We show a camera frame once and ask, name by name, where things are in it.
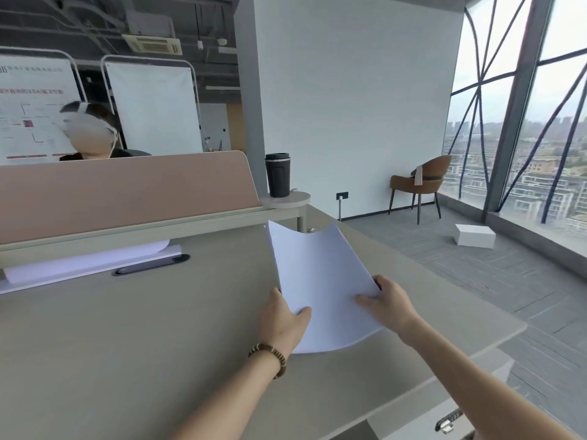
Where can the person's left thumb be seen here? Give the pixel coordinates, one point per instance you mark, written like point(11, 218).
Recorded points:
point(303, 313)

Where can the white paper tag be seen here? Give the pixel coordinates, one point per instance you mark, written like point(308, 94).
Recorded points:
point(418, 174)

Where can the ceiling air conditioner unit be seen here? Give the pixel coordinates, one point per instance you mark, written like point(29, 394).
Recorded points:
point(151, 38)

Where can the blank white display board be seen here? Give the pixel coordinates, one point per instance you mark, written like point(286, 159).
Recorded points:
point(153, 109)

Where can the printed white display board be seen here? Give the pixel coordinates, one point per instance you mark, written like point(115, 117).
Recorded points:
point(34, 109)

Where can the person's left hand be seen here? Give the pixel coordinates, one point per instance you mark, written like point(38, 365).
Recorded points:
point(279, 323)

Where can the round beige side shelf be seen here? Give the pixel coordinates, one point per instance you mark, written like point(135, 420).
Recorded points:
point(286, 201)

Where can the person's right hand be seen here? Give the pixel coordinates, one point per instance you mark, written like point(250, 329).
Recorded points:
point(390, 306)

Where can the metal drawer lock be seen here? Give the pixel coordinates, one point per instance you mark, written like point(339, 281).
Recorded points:
point(448, 422)

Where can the white paper stack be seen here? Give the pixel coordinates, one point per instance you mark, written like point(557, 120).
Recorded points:
point(82, 263)

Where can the person's left forearm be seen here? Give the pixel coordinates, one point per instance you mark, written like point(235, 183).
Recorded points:
point(224, 398)

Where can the white cardboard box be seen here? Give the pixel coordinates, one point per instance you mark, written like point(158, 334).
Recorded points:
point(475, 235)

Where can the pink desk divider panel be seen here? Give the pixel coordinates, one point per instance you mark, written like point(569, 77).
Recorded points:
point(124, 192)

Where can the person's right forearm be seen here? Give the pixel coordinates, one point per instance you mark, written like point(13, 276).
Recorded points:
point(477, 384)

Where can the black travel mug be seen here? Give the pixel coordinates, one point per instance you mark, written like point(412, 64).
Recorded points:
point(278, 174)

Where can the white paper sheet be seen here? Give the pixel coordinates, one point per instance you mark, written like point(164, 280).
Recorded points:
point(321, 284)

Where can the brown armchair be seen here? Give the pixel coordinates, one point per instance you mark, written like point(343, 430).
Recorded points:
point(419, 180)

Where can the person's right thumb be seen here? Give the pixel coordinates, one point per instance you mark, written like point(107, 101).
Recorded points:
point(367, 301)

